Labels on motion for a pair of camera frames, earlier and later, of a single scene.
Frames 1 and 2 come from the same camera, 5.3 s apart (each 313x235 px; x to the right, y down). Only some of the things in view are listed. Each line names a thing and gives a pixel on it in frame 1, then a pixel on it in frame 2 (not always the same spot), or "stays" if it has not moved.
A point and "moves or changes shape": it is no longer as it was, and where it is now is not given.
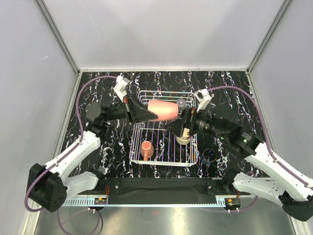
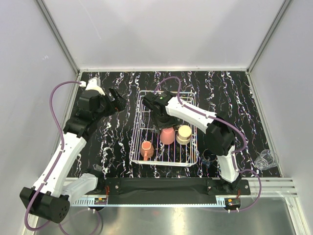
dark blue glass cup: (208, 156) stays
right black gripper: (187, 119) to (157, 125)
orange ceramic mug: (146, 149) stays
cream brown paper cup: (185, 138) stays
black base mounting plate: (164, 190) stays
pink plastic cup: (165, 110) moves or changes shape
